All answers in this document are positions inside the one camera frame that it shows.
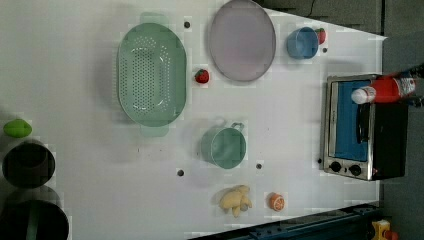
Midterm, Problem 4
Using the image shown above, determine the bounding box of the orange half toy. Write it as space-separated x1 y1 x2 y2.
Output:
269 193 285 212

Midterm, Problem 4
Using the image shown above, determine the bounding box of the red ketchup bottle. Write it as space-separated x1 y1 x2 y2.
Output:
351 76 416 104

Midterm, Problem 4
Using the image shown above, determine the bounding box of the black cup upper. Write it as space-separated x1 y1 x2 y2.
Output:
2 142 56 189

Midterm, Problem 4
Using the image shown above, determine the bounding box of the peeled toy banana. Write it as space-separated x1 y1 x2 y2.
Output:
219 185 253 218

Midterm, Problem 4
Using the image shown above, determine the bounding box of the black toaster oven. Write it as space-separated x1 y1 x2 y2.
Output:
322 74 408 181

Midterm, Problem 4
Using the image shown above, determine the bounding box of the yellow orange toy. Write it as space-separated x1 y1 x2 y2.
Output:
372 220 399 240

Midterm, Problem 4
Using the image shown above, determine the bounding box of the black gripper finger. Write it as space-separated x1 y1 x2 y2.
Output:
399 64 424 81
408 96 424 108

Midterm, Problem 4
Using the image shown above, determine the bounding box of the green perforated colander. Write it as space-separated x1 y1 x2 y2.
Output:
117 12 187 137

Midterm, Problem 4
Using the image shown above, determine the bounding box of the blue bowl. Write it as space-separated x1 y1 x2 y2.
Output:
286 27 319 59

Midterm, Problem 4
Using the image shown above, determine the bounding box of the green mug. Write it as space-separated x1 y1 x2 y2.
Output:
200 122 247 169

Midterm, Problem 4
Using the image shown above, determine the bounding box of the red strawberry near bowl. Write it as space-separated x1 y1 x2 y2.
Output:
315 28 327 44

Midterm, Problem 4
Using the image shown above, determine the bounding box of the green toy fruit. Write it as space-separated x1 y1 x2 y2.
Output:
3 119 32 138

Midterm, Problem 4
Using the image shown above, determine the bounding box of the red strawberry near colander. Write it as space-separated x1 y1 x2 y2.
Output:
195 69 210 84

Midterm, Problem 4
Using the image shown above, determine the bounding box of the lilac round plate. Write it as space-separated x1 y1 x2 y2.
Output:
208 0 276 81

